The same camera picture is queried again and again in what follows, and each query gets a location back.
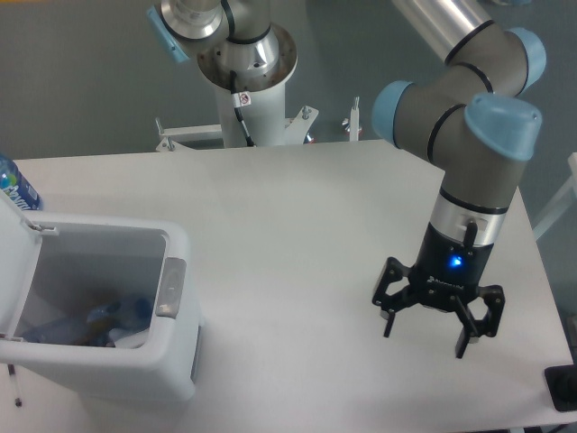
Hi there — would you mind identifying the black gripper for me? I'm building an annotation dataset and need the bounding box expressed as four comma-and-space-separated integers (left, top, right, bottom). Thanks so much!
371, 223, 504, 359

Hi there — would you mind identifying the white open trash can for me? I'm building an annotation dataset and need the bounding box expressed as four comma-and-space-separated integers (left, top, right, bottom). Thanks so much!
1, 197, 204, 401

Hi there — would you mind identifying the white plastic bag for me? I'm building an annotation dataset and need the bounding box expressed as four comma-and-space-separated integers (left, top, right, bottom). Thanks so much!
108, 328, 149, 349

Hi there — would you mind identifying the black device at table edge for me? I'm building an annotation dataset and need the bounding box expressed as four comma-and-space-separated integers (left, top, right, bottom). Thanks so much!
544, 364, 576, 412

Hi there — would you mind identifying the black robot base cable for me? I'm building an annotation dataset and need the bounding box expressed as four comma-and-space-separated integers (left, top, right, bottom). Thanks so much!
228, 69, 257, 148

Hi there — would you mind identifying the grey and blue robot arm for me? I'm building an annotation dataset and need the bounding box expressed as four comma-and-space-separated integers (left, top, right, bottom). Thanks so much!
147, 1, 546, 357

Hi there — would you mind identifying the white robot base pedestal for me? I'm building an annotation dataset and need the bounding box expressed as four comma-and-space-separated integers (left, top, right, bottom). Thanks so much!
156, 23, 319, 152

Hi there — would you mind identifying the blue labelled water bottle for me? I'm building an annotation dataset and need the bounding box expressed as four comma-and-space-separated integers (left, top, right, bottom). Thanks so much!
1, 155, 42, 210

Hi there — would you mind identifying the clear plastic water bottle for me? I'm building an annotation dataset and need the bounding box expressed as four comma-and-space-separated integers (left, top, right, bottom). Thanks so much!
22, 294, 154, 346

